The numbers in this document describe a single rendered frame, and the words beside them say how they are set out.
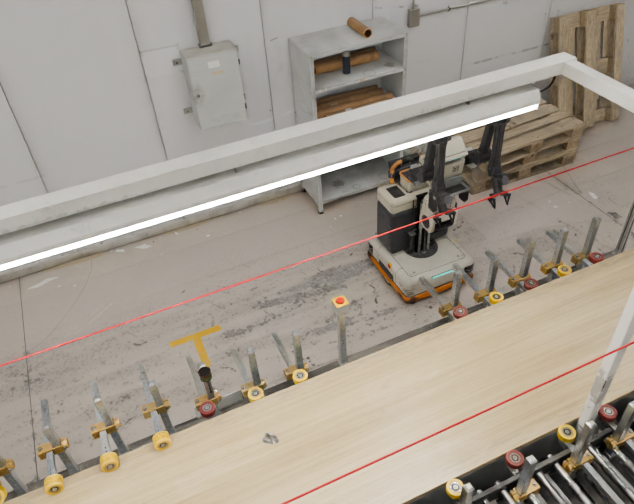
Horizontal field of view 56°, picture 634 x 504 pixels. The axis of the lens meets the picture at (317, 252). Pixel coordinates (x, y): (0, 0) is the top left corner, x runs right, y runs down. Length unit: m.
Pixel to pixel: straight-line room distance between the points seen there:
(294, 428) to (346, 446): 0.27
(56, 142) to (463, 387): 3.58
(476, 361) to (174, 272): 2.91
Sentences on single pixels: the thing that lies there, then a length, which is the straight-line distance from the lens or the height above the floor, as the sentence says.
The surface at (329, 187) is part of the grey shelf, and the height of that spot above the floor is 0.14.
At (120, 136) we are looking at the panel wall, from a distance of 5.16.
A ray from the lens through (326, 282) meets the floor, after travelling 4.93.
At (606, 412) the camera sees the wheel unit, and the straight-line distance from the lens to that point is 3.26.
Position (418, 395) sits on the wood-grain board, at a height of 0.90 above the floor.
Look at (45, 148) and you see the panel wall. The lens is 5.15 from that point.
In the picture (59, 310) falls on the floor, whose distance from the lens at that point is 5.32.
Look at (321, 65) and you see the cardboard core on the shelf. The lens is 5.21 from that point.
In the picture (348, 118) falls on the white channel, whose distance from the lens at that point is 2.03.
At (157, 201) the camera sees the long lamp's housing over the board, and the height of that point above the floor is 2.38.
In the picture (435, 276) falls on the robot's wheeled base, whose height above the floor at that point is 0.26.
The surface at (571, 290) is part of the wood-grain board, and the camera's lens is 3.77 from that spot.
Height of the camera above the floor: 3.44
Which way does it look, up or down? 41 degrees down
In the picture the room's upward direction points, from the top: 4 degrees counter-clockwise
